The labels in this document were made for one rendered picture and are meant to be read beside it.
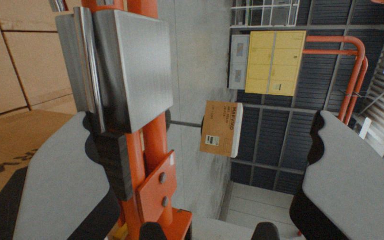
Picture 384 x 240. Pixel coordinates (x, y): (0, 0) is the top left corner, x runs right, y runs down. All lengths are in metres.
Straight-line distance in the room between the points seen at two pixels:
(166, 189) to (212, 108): 1.97
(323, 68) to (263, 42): 4.55
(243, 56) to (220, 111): 5.48
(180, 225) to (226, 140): 1.87
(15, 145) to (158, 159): 0.32
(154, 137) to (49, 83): 0.60
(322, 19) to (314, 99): 3.76
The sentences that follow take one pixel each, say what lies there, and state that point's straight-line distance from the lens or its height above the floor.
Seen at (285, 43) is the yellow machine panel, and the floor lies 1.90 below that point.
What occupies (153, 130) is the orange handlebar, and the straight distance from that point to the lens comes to 0.16.
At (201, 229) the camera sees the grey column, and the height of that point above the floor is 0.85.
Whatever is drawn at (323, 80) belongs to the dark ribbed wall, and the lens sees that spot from 11.19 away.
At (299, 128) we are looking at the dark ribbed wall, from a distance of 11.88.
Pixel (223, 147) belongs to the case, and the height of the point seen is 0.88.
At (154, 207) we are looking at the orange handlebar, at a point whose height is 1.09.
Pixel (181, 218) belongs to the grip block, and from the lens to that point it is 0.25.
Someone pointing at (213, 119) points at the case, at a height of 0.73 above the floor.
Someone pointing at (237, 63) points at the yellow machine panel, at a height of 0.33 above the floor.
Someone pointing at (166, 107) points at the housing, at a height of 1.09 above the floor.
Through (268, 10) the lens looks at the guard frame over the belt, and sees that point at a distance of 7.34.
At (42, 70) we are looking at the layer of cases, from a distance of 0.72.
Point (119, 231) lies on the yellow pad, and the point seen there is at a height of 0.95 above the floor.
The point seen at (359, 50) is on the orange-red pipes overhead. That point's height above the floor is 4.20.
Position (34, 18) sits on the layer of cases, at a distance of 0.73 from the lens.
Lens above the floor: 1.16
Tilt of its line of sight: 18 degrees down
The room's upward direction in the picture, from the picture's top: 97 degrees clockwise
